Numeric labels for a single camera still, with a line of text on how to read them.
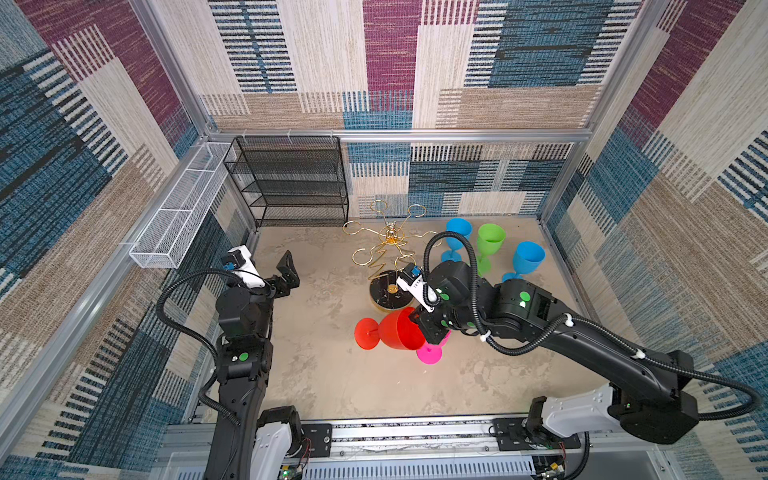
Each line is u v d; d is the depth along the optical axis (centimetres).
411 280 55
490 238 99
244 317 51
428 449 73
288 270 64
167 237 81
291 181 111
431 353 87
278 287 63
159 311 47
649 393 39
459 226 97
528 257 92
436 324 55
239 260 58
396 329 58
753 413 40
